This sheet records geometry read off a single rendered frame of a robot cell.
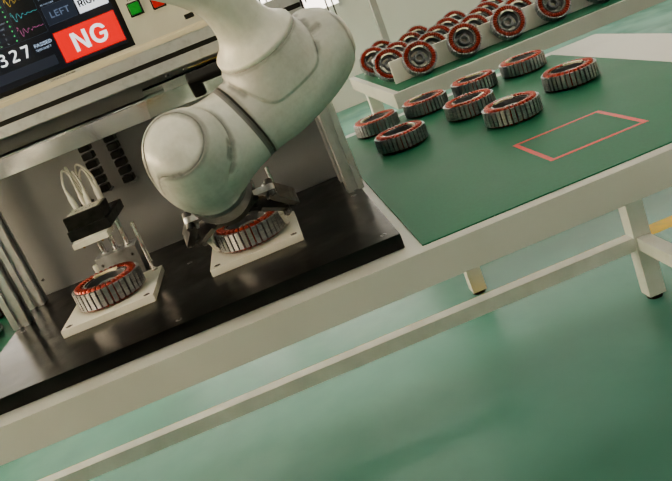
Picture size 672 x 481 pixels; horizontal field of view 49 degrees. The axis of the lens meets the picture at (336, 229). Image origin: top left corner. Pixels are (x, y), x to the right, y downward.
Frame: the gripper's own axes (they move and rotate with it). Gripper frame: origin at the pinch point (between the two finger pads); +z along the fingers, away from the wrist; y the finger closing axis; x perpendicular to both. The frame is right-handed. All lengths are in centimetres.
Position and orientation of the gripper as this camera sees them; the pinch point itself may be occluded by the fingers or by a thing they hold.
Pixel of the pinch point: (248, 227)
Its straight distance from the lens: 119.6
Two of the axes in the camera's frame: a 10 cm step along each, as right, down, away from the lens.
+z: 0.7, 2.2, 9.7
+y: -9.3, 3.8, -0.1
